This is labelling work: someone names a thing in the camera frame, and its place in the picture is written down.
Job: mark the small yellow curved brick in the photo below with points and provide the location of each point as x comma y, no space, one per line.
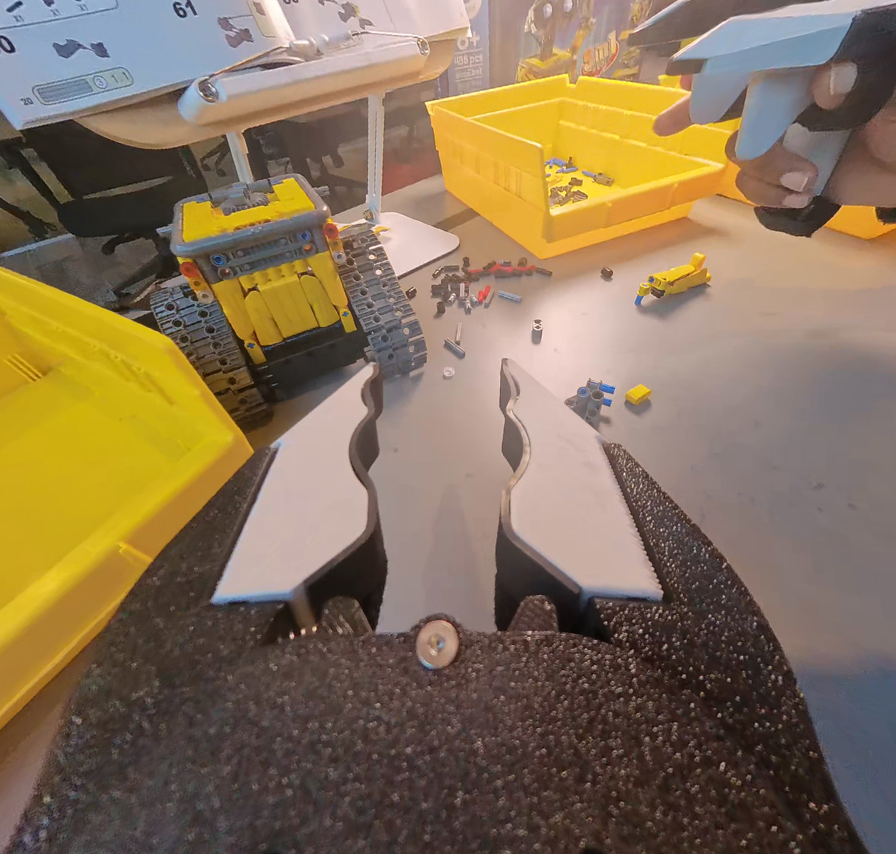
638,394

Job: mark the open instruction manual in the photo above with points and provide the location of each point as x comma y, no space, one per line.
140,35

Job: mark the pile of small black pins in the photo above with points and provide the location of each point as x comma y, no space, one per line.
451,287

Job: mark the yellow tracked toy bulldozer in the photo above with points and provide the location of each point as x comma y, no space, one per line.
280,294

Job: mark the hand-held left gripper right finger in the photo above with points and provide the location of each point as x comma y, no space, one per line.
574,511

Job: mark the grey desk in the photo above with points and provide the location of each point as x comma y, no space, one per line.
735,448

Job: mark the grey brick axle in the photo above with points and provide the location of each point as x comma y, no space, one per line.
454,348

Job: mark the yellow brick assembly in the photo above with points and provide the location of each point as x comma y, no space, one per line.
675,278

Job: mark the assorted loose brick pieces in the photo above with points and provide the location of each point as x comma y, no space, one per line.
567,192

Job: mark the person's right hand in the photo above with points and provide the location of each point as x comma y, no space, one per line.
875,168

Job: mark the black office chair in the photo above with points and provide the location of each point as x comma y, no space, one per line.
105,189

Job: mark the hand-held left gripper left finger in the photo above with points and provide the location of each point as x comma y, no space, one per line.
301,511

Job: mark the printed toy kit box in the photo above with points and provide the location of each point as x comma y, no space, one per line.
560,28

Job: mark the yellow storage bin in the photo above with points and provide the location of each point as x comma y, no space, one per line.
84,483
864,224
490,140

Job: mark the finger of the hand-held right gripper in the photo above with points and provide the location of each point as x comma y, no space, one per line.
770,42
742,7

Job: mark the grey brick beam assembly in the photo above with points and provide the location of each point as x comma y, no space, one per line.
589,400

